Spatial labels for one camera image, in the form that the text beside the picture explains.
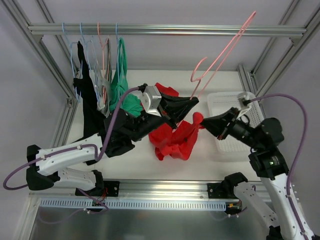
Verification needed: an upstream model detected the green tank top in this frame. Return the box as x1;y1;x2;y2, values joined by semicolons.
109;37;143;117

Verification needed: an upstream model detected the red tank top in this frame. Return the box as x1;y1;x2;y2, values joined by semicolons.
148;82;206;161

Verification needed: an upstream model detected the pink plastic hanger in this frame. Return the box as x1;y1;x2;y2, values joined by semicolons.
190;11;257;99

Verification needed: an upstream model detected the blue hanger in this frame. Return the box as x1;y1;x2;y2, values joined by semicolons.
79;22;102;106
115;23;128;100
61;22;82;103

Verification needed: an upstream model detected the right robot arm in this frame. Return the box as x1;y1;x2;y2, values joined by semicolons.
201;107;320;240

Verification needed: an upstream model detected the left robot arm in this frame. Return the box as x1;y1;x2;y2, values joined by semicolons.
26;91;199;196

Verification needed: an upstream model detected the black tank top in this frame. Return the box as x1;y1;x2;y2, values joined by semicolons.
73;42;135;158

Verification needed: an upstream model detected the grey tank top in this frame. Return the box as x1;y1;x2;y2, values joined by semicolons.
102;38;112;116

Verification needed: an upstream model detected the pink hanger under grey top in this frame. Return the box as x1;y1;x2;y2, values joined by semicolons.
97;22;109;104

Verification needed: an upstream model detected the blue hanger under white top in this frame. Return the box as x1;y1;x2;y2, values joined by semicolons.
79;22;102;106

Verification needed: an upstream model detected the blue hanger under black top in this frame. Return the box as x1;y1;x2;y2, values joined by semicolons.
61;22;82;103

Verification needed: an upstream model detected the white plastic basket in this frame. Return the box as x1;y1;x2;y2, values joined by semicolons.
207;91;264;155

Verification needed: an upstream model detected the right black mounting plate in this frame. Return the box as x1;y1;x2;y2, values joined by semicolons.
206;182;236;199

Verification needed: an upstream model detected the black mounting plate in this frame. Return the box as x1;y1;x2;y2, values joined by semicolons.
206;182;236;199
81;180;120;197

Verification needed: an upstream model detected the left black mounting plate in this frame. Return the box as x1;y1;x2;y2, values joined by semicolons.
81;180;120;197

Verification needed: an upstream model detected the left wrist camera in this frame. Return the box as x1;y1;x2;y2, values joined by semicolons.
139;83;162;117

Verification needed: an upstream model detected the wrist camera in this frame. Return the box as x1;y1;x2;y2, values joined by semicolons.
237;92;252;119
139;83;162;117

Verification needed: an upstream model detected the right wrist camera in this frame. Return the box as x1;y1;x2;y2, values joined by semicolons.
237;92;252;119

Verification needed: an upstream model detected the right aluminium frame post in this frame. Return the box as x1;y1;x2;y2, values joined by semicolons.
237;0;320;97

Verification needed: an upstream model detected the aluminium frame post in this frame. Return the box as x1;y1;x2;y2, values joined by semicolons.
237;0;320;97
0;0;78;147

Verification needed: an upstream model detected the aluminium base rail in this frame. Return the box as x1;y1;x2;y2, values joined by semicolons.
28;178;276;200

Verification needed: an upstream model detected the white slotted cable duct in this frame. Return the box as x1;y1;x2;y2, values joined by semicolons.
39;198;227;212

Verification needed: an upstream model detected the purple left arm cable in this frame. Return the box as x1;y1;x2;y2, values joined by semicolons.
2;86;146;191

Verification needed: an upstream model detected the aluminium hanging rail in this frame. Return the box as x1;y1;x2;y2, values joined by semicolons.
28;23;307;38

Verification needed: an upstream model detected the left aluminium frame post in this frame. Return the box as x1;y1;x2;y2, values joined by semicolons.
0;0;78;147

